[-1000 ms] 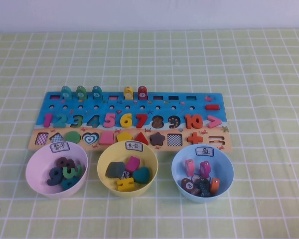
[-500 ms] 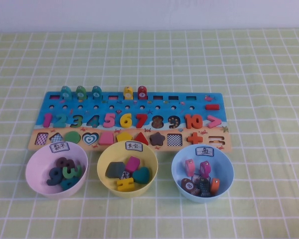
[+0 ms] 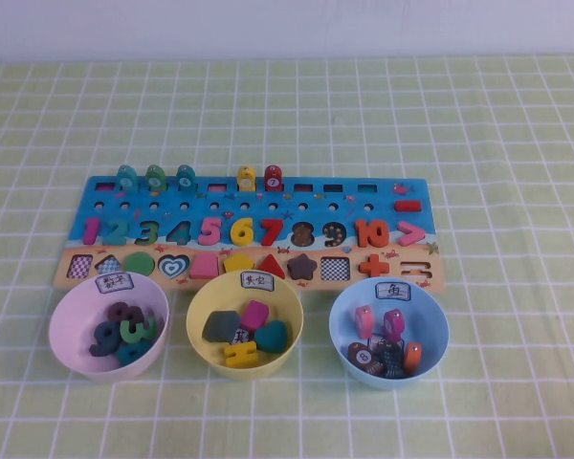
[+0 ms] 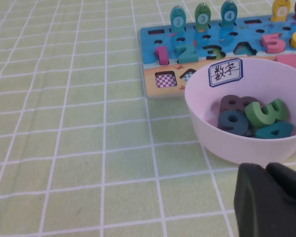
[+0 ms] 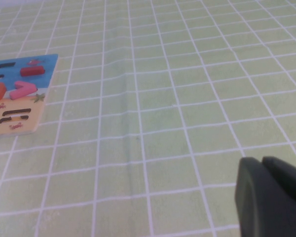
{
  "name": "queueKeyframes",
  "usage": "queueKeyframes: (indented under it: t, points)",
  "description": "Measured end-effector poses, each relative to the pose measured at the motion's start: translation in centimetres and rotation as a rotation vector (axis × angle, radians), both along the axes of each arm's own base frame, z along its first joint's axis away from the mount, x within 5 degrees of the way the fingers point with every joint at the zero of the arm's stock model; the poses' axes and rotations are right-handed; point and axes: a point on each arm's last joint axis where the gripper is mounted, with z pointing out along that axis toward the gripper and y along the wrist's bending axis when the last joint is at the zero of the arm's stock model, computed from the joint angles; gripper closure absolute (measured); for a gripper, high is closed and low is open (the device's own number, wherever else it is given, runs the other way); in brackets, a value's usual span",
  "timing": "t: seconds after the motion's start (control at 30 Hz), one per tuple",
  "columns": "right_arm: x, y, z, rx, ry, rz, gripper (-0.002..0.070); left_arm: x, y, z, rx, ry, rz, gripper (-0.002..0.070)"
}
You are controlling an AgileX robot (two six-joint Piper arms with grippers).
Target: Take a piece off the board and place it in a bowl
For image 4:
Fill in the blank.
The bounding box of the green fish number three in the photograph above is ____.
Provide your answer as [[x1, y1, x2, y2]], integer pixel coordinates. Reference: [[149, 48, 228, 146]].
[[194, 2, 212, 32]]

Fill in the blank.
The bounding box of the yellow fish number six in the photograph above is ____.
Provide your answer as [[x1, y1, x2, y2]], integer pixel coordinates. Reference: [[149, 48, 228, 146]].
[[270, 0, 292, 22]]

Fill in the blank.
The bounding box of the teal number four piece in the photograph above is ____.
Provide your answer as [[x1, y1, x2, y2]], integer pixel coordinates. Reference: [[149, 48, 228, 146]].
[[254, 120, 294, 139]]

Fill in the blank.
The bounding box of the dark blue number nine piece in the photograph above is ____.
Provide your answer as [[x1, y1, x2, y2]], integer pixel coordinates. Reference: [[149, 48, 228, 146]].
[[217, 110, 249, 136]]

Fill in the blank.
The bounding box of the pink number five piece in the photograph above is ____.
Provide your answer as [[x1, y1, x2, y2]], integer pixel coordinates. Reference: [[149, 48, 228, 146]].
[[260, 33, 286, 54]]

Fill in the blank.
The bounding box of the teal number two piece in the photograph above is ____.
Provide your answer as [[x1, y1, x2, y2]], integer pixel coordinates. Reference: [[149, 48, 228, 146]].
[[174, 44, 198, 64]]

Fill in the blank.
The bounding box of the green checked tablecloth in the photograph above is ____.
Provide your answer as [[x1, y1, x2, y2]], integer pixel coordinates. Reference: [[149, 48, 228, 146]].
[[0, 0, 296, 237]]

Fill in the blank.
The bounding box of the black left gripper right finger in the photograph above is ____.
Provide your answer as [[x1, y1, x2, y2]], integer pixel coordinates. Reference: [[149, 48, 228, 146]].
[[265, 162, 296, 212]]

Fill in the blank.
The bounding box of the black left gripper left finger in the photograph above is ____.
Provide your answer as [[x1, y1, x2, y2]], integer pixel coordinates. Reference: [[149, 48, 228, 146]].
[[233, 162, 296, 237]]

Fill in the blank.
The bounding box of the green number three piece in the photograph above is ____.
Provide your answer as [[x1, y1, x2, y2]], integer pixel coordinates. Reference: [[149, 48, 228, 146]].
[[245, 98, 289, 128]]

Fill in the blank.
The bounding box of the brown number eight piece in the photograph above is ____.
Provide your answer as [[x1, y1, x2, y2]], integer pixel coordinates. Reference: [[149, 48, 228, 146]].
[[219, 95, 259, 114]]

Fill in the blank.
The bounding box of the teal fish number four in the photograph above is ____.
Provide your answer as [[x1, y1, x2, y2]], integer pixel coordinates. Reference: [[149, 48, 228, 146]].
[[220, 0, 238, 27]]

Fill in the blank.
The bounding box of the light blue fish number two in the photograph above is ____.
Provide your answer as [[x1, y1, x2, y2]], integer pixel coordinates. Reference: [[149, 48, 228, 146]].
[[169, 5, 187, 33]]

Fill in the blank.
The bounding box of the magenta number one piece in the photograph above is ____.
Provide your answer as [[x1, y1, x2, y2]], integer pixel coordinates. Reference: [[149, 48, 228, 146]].
[[154, 45, 170, 65]]

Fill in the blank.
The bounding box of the pink plastic bowl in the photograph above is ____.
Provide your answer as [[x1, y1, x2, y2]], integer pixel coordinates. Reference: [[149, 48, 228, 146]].
[[184, 57, 296, 165]]

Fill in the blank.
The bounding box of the blue wooden puzzle board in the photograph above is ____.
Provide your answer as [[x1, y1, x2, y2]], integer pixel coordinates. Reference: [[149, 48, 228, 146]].
[[140, 13, 296, 99]]

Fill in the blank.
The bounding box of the pink trapezoid piece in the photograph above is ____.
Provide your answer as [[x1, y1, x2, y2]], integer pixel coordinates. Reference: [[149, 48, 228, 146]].
[[273, 53, 296, 74]]

